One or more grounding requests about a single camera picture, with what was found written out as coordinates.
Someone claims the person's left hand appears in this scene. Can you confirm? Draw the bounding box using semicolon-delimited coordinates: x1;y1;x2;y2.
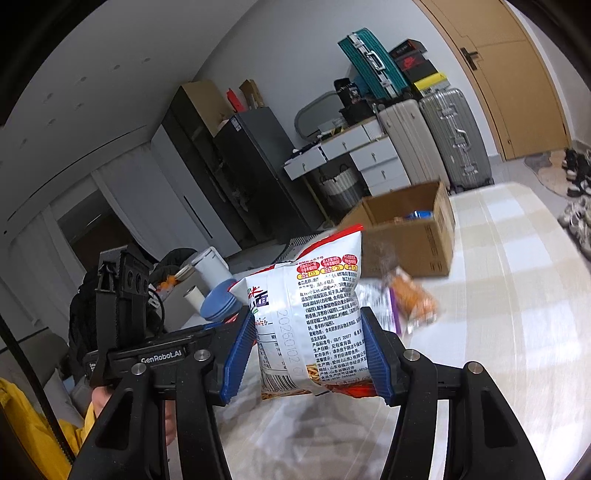
89;387;112;422

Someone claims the yellow shoe box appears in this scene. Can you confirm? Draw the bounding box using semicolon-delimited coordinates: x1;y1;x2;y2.
412;72;450;93

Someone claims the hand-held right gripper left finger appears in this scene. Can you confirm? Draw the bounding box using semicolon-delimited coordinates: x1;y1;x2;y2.
69;305;257;480

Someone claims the silver suitcase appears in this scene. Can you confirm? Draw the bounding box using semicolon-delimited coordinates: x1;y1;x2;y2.
419;88;494;192

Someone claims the wooden door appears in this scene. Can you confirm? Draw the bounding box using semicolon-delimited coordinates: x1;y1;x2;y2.
413;0;571;161

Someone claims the black refrigerator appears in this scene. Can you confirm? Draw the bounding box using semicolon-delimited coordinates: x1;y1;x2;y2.
212;107;331;238

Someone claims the black paper bag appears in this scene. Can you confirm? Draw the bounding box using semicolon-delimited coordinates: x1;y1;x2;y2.
333;78;370;104

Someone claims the beige suitcase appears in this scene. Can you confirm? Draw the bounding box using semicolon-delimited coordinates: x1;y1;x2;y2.
376;98;451;190

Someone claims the brown cardboard box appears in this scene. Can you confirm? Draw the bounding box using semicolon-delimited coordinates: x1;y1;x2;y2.
336;181;457;278

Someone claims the white kettle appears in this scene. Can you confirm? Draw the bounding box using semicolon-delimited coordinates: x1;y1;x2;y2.
191;247;232;289

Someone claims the grey oval mirror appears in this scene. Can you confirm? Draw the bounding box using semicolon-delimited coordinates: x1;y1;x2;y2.
295;91;345;139

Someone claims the scattered sneakers group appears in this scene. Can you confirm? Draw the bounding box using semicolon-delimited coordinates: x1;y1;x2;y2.
556;148;591;259

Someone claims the person's left forearm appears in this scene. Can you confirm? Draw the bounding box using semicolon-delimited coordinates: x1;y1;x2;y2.
0;377;98;480

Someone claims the small white cup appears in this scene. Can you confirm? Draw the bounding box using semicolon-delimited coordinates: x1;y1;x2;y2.
184;285;206;312

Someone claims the dark cloth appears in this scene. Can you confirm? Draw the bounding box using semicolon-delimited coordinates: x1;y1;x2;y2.
68;272;101;384

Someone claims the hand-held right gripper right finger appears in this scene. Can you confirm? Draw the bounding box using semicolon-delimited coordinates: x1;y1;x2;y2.
360;305;548;480

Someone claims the white desk with drawers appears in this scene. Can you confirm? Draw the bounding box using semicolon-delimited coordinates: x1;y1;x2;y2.
283;117;411;199

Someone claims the tall cardboard box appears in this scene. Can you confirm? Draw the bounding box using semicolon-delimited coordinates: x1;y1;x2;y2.
239;79;265;109

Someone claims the plain black shoe box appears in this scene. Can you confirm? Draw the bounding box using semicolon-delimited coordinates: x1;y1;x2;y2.
406;62;437;81

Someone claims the stack of blue bowls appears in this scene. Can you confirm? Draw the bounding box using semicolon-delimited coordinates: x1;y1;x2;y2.
201;278;243;321

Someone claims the beige round rug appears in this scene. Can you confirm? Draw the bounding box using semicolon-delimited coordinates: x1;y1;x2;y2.
524;150;571;199

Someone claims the teal suitcase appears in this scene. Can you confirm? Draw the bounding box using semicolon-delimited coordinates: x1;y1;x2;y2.
338;28;409;100

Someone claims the checkered tablecloth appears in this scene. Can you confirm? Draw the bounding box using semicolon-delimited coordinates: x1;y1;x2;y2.
212;182;591;480

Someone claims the black shoe box red print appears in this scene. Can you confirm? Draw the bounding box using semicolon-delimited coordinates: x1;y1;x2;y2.
388;40;426;58

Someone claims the dark wardrobe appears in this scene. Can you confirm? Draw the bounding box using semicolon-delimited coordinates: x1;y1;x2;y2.
168;80;278;245

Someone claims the black clothing pile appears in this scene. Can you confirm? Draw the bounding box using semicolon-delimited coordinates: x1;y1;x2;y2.
150;248;199;284

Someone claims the orange cracker packet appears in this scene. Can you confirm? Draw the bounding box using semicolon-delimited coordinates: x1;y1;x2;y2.
385;269;440;329

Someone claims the white curtain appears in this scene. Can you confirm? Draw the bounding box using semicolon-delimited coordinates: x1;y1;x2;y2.
7;203;100;333

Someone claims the white noodle snack packet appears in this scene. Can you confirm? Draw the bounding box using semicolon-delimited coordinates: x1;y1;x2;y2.
230;224;385;401

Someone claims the woven laundry basket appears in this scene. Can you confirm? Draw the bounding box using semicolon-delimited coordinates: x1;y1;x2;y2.
316;168;368;213

